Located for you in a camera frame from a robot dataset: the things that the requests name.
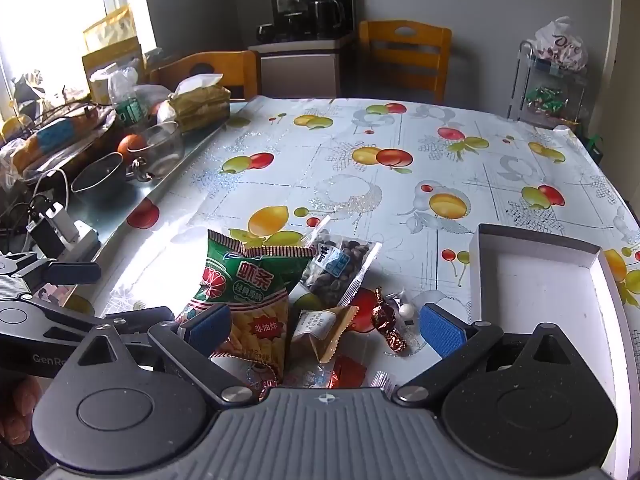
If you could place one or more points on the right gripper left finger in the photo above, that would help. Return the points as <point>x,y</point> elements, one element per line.
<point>186,349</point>

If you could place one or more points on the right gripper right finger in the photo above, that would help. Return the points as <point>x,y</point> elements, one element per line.
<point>460,346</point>

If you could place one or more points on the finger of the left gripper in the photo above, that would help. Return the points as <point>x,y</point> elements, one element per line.
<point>139,321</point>
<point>71,273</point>

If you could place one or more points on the white ball candy wrapper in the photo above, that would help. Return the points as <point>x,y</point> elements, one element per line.
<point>407,321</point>

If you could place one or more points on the brown foil candy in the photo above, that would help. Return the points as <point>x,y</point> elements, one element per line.
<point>383,319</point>

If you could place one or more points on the green prawn cracker bag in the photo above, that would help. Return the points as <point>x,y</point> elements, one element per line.
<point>254,284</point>

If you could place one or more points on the red foil stick packet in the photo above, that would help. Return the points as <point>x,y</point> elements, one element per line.
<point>340,373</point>

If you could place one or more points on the tan nut snack packet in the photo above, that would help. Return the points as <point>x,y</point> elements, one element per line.
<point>318,333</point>

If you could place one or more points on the clear melon seed packet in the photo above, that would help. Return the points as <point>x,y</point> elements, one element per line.
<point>339,265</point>

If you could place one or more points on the person's left hand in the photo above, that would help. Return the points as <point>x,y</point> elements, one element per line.
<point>18,402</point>

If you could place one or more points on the white power adapter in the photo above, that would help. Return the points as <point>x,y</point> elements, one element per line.
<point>57,236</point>

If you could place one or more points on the white cardboard box tray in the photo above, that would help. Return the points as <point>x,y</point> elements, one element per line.
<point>521,278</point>

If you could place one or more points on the dark round bowl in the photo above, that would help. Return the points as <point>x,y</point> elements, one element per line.
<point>100,181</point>

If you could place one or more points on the bread in tray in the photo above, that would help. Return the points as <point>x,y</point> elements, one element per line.
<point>56,135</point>

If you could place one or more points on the orange fruit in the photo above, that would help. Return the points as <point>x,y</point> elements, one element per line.
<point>131,146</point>

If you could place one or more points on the glass bowl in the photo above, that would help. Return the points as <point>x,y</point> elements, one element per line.
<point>162,152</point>

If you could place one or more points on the fruit pattern tablecloth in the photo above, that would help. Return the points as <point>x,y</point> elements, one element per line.
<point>417,178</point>

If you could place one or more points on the yellow tissue pack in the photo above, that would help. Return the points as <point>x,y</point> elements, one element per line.
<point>199,101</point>

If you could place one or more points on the brown paper bag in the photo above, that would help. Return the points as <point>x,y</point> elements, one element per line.
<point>112,44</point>

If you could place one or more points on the green candy bag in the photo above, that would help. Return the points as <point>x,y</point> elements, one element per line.
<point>546,100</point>

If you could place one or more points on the left wooden chair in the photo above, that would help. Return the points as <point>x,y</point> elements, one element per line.
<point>239,71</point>

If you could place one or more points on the wooden chair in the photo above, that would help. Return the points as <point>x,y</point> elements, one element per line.
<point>407,54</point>
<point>239,71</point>

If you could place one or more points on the far wooden chair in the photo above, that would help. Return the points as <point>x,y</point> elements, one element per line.
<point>407,54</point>

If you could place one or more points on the grey cabinet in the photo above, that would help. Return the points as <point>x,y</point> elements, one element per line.
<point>319,68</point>

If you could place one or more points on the white plastic bag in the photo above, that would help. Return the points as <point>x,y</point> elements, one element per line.
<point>556,43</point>

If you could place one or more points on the black coffee machine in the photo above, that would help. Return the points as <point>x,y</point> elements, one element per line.
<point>298,20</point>

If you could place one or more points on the metal wire shelf cart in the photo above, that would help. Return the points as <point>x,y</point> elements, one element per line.
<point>532,72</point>

